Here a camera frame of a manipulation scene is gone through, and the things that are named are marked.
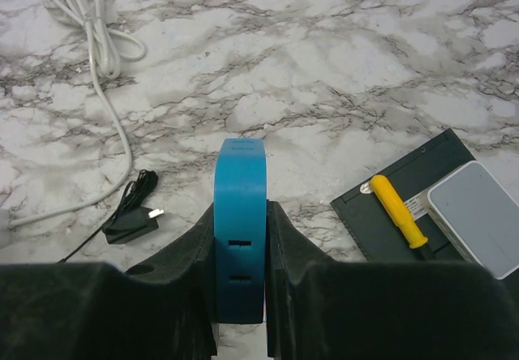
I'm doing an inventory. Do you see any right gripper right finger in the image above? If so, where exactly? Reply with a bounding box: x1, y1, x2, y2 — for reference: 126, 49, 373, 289
266, 202, 518, 359

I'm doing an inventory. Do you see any black flat pad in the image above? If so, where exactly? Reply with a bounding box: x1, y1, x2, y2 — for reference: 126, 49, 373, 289
331, 129, 474, 263

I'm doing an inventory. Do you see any black charger with cable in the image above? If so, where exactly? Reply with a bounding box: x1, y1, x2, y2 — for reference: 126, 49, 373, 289
58, 169, 165, 264

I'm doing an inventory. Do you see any yellow marker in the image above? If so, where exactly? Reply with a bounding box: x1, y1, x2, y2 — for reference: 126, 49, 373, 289
370, 174, 435, 260

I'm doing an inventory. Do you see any white power cord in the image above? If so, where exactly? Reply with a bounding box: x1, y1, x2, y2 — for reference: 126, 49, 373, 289
0, 0, 147, 250

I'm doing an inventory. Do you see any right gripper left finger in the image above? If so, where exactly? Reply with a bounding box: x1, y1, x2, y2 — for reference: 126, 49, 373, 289
1, 209, 217, 359

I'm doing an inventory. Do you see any blue charger plug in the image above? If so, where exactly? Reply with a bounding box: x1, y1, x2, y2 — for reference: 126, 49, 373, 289
213, 138, 268, 324

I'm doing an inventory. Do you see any grey rectangular block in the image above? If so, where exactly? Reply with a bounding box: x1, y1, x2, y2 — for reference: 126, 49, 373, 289
420, 161, 518, 280

